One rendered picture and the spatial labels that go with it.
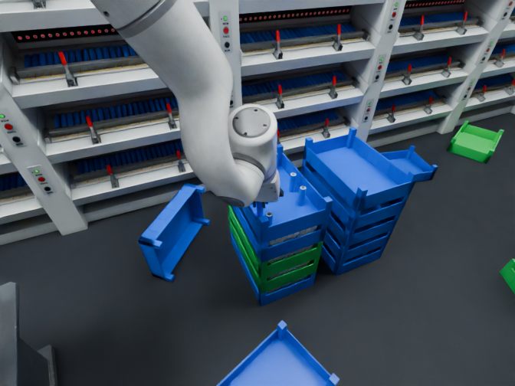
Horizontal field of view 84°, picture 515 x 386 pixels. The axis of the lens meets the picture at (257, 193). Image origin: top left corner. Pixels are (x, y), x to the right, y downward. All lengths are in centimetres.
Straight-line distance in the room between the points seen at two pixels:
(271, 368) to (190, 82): 78
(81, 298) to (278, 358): 67
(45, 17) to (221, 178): 75
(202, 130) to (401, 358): 86
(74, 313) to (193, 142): 85
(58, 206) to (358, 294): 113
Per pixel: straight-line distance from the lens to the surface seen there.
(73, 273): 126
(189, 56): 38
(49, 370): 107
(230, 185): 43
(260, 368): 94
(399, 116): 182
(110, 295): 114
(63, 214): 134
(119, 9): 37
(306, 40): 130
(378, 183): 98
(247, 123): 47
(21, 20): 105
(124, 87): 108
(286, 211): 82
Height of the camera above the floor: 90
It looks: 41 degrees down
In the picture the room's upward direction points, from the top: straight up
